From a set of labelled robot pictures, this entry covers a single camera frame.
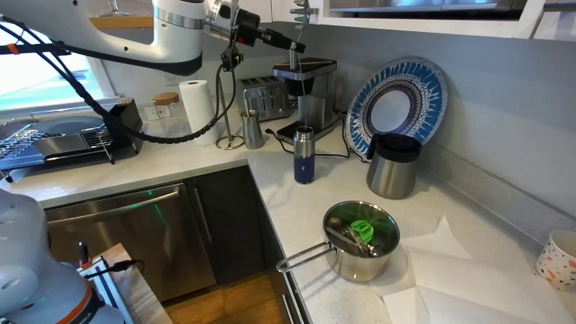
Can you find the steel coffee maker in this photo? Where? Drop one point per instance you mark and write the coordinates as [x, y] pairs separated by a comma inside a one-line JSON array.
[[312, 83]]

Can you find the steel milk pitcher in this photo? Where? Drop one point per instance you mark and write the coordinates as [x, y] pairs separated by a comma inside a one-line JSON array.
[[251, 125]]

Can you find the blue steel travel bottle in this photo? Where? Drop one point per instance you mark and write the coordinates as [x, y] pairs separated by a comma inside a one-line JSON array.
[[303, 155]]

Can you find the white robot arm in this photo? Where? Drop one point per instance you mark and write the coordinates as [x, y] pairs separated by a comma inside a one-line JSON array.
[[177, 31]]

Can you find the built-in steel microwave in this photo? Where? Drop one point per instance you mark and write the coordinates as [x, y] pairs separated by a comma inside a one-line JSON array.
[[494, 18]]

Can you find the blue patterned decorative plate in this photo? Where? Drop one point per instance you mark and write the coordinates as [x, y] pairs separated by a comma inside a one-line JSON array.
[[406, 96]]

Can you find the stainless dishwasher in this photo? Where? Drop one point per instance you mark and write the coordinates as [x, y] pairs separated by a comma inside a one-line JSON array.
[[154, 225]]

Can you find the dark lower cabinet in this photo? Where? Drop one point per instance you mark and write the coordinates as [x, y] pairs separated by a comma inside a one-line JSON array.
[[244, 251]]

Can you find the stainless steel saucepan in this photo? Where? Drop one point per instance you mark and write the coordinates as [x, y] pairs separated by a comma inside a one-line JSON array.
[[343, 258]]

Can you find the green utensil in pot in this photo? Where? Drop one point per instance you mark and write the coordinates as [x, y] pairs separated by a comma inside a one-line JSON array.
[[362, 229]]

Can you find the white patterned cup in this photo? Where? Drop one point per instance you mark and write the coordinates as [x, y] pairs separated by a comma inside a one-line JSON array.
[[557, 261]]

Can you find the steel canister black lid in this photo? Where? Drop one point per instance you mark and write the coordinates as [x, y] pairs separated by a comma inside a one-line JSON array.
[[393, 164]]

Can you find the glass jar wooden lid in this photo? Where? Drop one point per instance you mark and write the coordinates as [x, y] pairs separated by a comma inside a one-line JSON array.
[[166, 116]]

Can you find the silver ladle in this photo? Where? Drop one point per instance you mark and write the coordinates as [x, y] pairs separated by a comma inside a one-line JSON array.
[[339, 229]]

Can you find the steel toaster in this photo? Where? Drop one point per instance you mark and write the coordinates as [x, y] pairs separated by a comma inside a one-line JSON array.
[[267, 96]]

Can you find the white paper sheet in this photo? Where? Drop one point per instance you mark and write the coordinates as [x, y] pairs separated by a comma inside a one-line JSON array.
[[451, 287]]

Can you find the paper towel roll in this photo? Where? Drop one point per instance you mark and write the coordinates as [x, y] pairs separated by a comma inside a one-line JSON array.
[[199, 110]]

